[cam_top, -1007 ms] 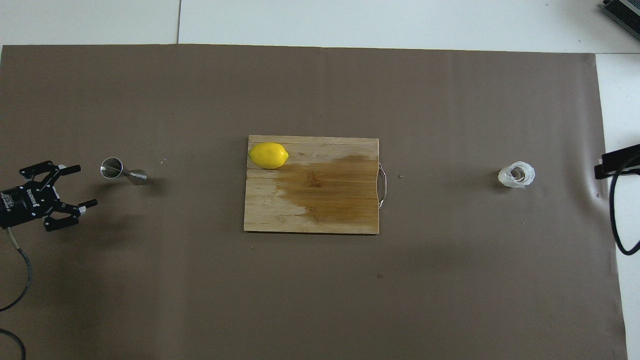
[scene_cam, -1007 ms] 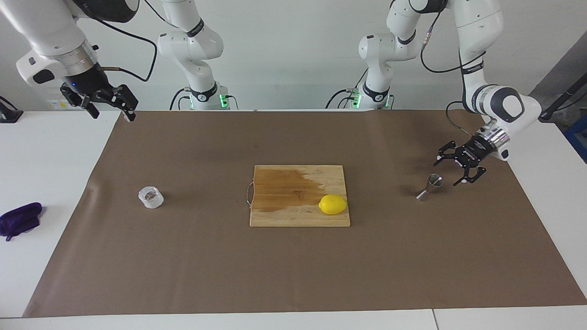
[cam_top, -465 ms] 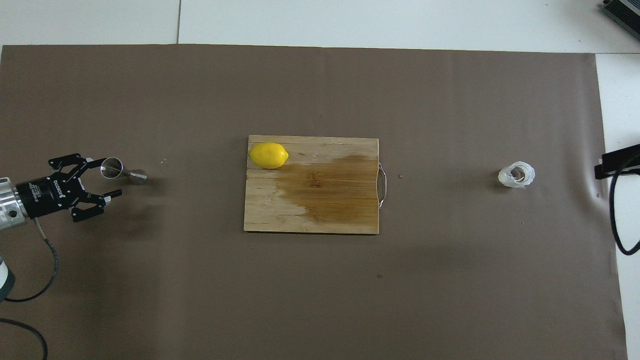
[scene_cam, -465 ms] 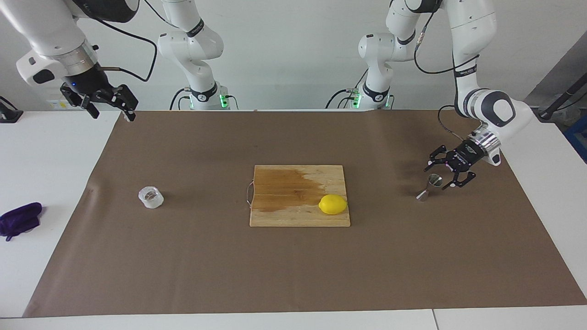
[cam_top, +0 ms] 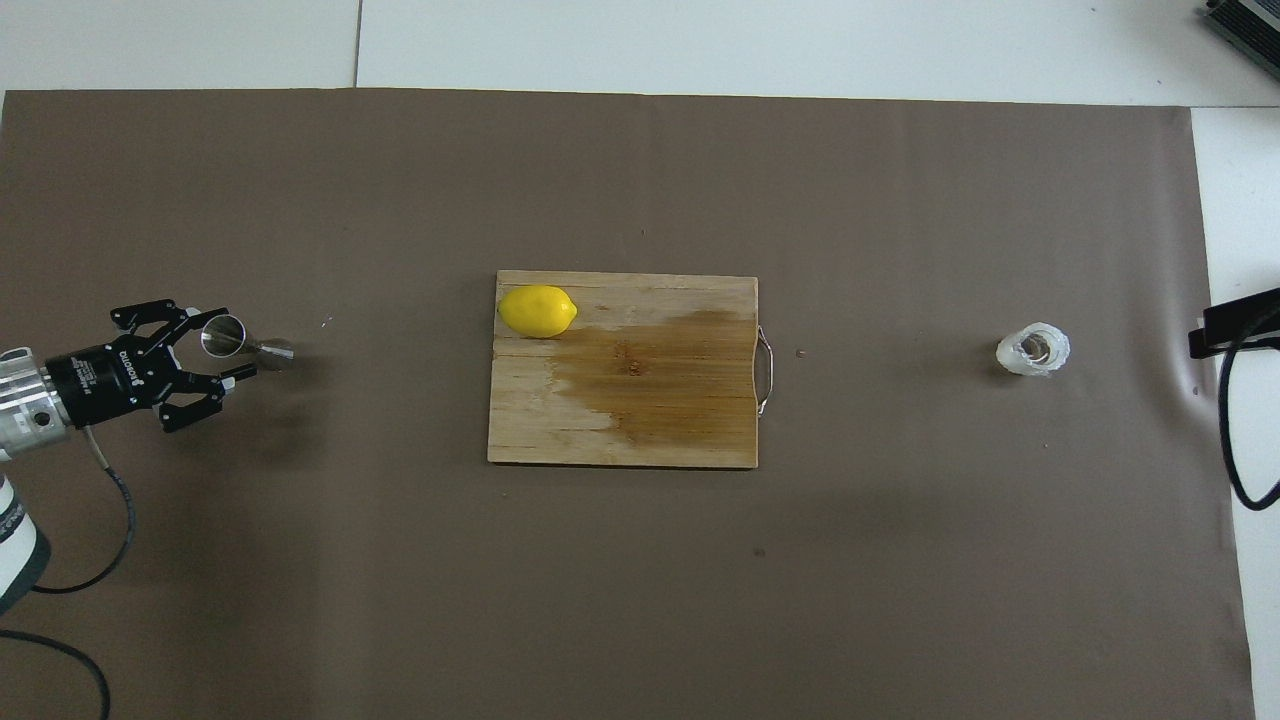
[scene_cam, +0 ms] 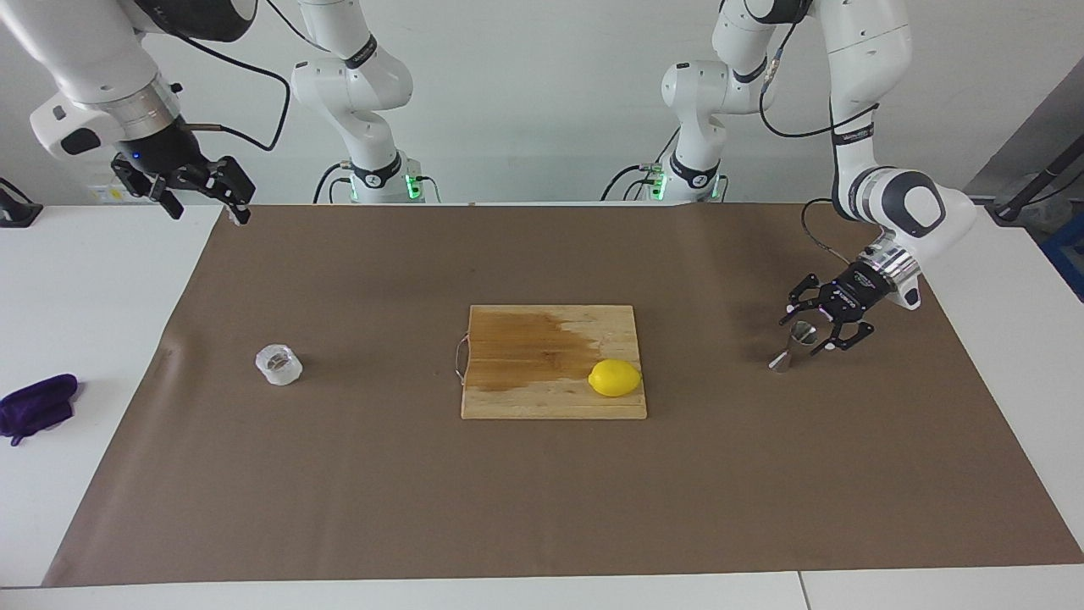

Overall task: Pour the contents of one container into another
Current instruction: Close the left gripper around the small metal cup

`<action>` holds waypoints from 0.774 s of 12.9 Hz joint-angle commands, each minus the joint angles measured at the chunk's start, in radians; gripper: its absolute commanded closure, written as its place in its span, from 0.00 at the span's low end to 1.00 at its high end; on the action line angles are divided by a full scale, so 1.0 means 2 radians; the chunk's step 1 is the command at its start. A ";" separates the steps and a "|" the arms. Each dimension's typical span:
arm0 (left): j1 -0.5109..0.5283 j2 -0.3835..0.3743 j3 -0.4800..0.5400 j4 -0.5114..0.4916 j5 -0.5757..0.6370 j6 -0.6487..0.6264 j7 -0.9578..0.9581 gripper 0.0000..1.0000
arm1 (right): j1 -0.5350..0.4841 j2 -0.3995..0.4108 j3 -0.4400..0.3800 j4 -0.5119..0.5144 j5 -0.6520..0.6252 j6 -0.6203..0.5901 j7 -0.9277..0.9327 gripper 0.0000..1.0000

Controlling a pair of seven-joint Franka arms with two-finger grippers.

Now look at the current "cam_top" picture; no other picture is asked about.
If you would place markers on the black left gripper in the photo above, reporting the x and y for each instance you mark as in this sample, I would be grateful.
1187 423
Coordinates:
110 380

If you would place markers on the steel double jigger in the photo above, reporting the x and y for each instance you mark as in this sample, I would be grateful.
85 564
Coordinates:
222 336

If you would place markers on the clear faceted glass cup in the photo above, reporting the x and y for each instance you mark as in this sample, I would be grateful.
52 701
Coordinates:
1035 350

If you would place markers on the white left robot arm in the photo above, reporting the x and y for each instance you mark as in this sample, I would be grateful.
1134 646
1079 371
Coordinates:
25 415

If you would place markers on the grey ribbed device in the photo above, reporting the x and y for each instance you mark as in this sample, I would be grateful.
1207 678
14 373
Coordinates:
1250 20

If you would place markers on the brown paper table mat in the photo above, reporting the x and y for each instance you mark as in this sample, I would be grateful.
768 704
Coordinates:
400 580

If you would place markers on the yellow lemon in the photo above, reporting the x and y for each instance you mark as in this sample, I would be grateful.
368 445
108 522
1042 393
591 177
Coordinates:
537 311

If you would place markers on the wooden cutting board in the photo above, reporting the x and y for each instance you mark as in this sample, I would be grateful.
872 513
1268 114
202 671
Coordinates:
650 420

